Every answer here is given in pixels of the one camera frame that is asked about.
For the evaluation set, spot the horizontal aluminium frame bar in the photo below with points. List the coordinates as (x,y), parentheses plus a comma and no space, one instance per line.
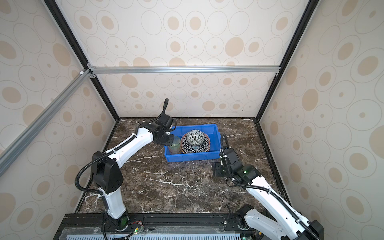
(185,70)

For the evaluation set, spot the green transparent cup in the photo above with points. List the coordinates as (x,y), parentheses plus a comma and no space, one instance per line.
(175,148)

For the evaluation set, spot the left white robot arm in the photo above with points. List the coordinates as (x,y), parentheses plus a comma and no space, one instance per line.
(106,167)

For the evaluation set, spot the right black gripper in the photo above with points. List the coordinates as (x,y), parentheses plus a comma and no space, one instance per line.
(217,166)

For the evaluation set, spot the left slanted aluminium bar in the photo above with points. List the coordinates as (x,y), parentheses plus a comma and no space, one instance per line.
(26,137)

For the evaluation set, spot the geometric pattern brown rimmed plate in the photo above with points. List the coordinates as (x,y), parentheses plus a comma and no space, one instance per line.
(205,147)

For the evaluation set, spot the blue plastic bin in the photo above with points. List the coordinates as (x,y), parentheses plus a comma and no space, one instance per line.
(211,130)

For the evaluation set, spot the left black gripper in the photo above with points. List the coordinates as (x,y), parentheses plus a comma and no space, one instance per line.
(171,139)

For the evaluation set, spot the brown leaf pattern bowl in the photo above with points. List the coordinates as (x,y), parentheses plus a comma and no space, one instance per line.
(195,138)

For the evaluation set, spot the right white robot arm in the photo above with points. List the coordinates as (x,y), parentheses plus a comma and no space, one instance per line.
(284,222)

